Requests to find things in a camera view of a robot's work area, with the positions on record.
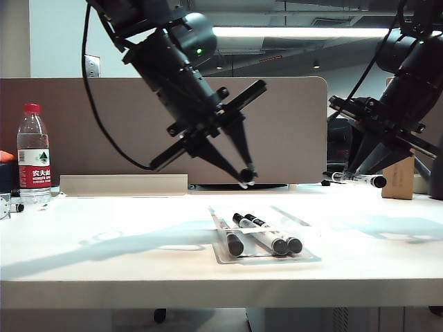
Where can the brown desk partition panel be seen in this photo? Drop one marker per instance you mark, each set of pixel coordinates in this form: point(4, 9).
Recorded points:
point(52, 121)

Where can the black partition knob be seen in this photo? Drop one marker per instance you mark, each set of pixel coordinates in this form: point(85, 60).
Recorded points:
point(326, 182)

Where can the metal wall plate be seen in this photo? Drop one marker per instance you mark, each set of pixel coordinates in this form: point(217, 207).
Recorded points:
point(94, 67)

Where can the black capped white marker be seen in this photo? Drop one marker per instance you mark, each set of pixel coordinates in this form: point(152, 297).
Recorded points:
point(295, 245)
point(279, 246)
point(246, 174)
point(380, 181)
point(235, 247)

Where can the red lit ceiling sign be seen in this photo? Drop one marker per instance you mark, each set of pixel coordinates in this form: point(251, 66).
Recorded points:
point(270, 59)

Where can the orange cloth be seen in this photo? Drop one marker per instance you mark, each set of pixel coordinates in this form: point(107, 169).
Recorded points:
point(5, 156)

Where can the black marker pen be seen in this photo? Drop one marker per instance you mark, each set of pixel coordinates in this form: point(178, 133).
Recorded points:
point(20, 207)

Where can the tall brown cardboard box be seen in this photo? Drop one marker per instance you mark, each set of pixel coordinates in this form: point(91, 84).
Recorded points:
point(398, 183)

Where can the black caster wheel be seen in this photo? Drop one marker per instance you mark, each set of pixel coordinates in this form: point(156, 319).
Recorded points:
point(160, 315)

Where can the long ceiling light strip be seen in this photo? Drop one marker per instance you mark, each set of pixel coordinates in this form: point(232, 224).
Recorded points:
point(294, 32)

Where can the black computer monitor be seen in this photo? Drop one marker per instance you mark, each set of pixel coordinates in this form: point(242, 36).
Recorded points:
point(337, 138)

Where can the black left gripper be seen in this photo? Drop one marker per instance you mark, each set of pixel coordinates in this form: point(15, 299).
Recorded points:
point(211, 117)

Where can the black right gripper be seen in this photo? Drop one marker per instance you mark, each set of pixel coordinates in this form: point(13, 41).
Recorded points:
point(384, 117)

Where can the red label water bottle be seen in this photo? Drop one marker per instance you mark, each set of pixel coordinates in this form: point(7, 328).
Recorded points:
point(34, 173)

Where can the clear plastic packaging box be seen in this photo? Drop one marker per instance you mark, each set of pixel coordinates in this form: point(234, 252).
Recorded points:
point(263, 260)

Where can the dark blue box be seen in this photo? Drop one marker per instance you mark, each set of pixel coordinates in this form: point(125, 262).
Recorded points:
point(7, 176)

